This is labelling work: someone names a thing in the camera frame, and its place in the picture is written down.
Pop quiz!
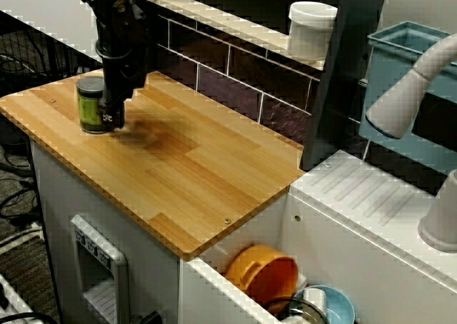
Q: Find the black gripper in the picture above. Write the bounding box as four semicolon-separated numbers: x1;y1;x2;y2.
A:
95;41;149;130

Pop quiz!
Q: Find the green pea can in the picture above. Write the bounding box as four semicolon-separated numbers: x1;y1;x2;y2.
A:
75;76;110;135

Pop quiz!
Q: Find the white toy kitchen cabinet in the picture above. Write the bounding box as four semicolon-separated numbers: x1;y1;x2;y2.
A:
28;138;181;324

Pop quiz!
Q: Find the dark tile backsplash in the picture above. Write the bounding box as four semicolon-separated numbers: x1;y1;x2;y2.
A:
156;13;372;161

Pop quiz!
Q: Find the beige hutch shelf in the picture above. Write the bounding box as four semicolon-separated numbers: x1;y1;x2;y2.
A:
136;0;328;71

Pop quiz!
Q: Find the white power strip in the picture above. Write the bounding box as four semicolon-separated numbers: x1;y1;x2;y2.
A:
0;222;44;248
0;272;35;324

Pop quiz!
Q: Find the grey ice dispenser panel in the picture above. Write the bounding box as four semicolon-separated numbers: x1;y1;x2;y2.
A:
69;214;130;324

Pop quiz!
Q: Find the white lidded plastic jar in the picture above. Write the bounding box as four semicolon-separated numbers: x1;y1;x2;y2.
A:
288;1;338;63

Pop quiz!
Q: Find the orange plastic bowl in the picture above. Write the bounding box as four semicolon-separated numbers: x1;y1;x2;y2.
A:
224;244;299;308

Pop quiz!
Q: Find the white toy sink basin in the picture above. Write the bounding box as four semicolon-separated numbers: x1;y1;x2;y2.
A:
179;148;457;324

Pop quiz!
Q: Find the white cup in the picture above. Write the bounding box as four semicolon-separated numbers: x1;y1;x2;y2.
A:
302;287;328;316

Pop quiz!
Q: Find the grey toy faucet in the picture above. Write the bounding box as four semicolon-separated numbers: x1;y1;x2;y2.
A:
364;33;457;254

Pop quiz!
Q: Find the light blue bowl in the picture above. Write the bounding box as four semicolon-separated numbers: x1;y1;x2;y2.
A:
292;284;356;324

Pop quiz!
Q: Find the blue plastic bin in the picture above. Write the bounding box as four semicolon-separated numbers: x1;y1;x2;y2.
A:
358;20;457;177

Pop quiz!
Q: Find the black floor cable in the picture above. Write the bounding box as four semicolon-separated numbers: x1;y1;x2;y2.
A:
0;159;36;178

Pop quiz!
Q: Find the wide dark hutch post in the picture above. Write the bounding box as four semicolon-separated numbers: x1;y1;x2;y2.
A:
301;0;391;171

